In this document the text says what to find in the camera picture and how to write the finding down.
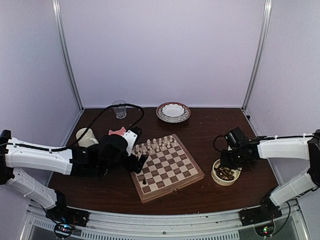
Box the wooden chess board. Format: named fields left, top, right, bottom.
left=131, top=134, right=205, bottom=203

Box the aluminium frame post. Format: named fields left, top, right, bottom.
left=241, top=0, right=273, bottom=113
left=52, top=0, right=84, bottom=112

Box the clear drinking glass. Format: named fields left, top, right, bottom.
left=112, top=99, right=127, bottom=120

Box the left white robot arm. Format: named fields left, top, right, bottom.
left=0, top=130, right=148, bottom=222

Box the black cable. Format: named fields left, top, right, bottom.
left=212, top=134, right=233, bottom=153
left=59, top=103, right=145, bottom=151

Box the white scalloped bowl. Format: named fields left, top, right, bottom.
left=161, top=103, right=185, bottom=118

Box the right black cable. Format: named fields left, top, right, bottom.
left=212, top=134, right=233, bottom=153

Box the right aluminium frame post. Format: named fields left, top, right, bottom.
left=241, top=0, right=273, bottom=113

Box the pink cat-ear bowl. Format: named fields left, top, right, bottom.
left=108, top=126, right=127, bottom=136

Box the cream cat-ear bowl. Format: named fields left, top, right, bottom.
left=211, top=159, right=242, bottom=187

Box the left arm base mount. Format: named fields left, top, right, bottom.
left=46, top=190, right=90, bottom=227

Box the cream ceramic mug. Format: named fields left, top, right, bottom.
left=75, top=127, right=99, bottom=148

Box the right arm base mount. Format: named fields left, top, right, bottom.
left=238, top=196, right=282, bottom=226

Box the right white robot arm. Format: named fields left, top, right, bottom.
left=220, top=127, right=320, bottom=221

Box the left aluminium frame post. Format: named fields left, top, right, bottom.
left=52, top=0, right=84, bottom=112

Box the left black cable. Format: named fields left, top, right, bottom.
left=59, top=103, right=145, bottom=151

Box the white chess piece tall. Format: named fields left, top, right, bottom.
left=146, top=139, right=152, bottom=150

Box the patterned ceramic plate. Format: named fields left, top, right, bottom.
left=156, top=102, right=191, bottom=124

